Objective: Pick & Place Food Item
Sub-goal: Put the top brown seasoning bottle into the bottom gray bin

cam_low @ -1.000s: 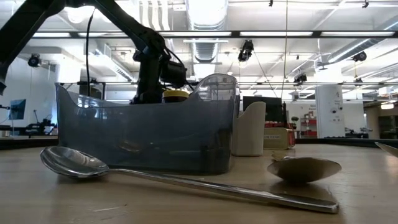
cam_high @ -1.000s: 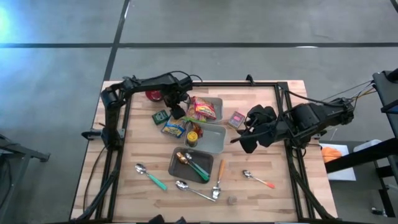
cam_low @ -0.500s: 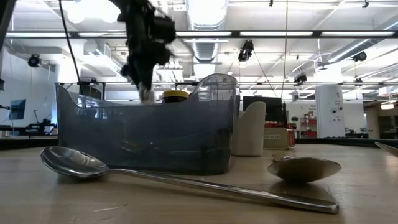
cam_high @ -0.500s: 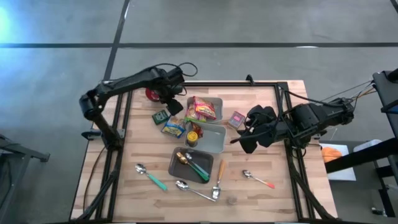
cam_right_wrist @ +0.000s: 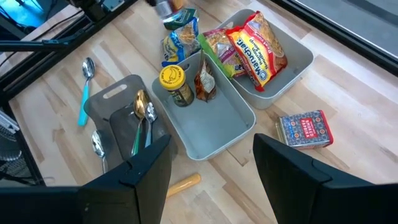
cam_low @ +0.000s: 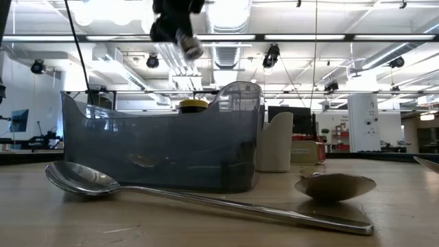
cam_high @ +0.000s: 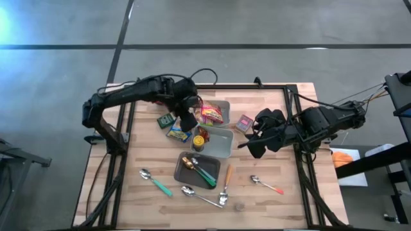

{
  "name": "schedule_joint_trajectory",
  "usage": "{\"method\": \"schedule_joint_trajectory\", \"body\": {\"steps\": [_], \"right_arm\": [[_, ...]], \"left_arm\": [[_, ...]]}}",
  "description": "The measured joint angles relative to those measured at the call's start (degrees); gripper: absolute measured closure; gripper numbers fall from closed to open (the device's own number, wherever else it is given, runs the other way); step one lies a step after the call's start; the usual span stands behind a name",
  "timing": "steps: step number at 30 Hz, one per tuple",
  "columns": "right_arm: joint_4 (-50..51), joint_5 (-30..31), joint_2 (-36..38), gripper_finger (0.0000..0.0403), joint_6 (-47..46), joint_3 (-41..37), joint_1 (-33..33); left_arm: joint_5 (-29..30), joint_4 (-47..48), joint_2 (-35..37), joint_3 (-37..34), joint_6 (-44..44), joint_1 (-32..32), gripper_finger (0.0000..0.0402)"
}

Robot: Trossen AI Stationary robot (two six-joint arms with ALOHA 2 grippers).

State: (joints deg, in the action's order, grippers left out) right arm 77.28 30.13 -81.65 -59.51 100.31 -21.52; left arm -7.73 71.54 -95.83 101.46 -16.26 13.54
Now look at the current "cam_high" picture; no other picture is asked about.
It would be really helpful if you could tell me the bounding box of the steel spoon orange handle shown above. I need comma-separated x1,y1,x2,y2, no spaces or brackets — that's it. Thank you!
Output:
250,175,285,196

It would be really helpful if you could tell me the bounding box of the dark grey translucent plastic bin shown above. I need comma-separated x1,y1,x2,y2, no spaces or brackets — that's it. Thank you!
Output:
173,151,222,191

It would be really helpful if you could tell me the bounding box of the red rectangular spice tin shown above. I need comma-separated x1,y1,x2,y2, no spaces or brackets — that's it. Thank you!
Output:
234,114,254,134

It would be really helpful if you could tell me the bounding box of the gold spoon green handle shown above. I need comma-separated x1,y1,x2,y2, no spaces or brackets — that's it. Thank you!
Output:
182,156,218,188

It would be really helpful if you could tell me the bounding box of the steel spoon teal handle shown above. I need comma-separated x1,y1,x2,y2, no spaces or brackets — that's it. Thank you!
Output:
139,168,173,198

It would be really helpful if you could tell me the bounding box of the lime chili ramen packet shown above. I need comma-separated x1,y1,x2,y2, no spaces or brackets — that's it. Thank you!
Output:
192,107,214,126

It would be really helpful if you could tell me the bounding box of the steel spoon wooden handle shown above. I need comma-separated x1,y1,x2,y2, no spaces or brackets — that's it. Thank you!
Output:
218,164,234,207

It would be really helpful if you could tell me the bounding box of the light grey plastic bin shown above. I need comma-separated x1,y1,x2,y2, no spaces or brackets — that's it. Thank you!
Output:
192,99,231,128
190,124,235,159

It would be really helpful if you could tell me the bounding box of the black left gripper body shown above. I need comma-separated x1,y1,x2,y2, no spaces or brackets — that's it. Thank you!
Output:
173,78,199,113

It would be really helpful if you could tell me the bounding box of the beef flavor ramen packet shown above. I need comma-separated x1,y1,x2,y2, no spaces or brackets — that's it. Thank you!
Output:
200,101,225,124

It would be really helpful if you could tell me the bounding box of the brown seasoning packet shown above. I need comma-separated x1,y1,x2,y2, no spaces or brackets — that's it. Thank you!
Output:
197,125,211,144

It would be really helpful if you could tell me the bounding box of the orange cloth bundle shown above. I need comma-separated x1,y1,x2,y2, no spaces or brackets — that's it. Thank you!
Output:
331,151,354,169

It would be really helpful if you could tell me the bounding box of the blue and yellow ramen packet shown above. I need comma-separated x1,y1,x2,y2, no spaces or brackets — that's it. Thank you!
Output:
165,117,193,144

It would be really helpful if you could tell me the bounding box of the steel spoon light blue handle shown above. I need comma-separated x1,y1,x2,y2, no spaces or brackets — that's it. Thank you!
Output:
191,157,218,181

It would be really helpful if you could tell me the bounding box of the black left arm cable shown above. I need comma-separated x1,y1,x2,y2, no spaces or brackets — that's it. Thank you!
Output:
96,67,219,97

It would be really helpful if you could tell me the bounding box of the black equipment cart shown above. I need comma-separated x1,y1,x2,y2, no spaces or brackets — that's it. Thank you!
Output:
335,71,411,225

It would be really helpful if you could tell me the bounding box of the black tripod stand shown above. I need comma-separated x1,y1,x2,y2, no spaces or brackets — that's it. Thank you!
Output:
0,137,53,222

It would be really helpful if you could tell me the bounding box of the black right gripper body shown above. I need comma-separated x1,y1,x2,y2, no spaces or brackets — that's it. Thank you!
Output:
253,108,290,142

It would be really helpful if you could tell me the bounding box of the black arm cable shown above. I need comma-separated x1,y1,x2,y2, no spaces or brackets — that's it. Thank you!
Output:
287,83,341,112
96,67,219,97

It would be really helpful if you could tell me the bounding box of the black aluminium table frame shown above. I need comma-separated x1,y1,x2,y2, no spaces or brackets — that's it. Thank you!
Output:
73,83,349,230

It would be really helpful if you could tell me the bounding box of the green rectangular spice tin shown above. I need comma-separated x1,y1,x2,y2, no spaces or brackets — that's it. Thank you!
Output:
156,112,176,130

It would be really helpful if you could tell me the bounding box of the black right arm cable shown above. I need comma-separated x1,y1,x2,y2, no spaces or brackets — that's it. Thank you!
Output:
287,83,341,112

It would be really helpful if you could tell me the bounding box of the dark spice jar yellow lid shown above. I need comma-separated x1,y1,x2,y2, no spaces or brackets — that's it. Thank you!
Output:
192,134,206,153

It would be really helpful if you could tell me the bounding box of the long all-steel spoon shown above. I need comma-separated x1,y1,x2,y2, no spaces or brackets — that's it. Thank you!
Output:
180,185,224,209

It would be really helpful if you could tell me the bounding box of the grey cable bundle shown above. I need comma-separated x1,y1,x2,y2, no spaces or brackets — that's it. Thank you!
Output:
332,82,388,105

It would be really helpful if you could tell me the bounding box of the white flat board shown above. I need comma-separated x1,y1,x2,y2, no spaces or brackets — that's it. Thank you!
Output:
330,147,369,187

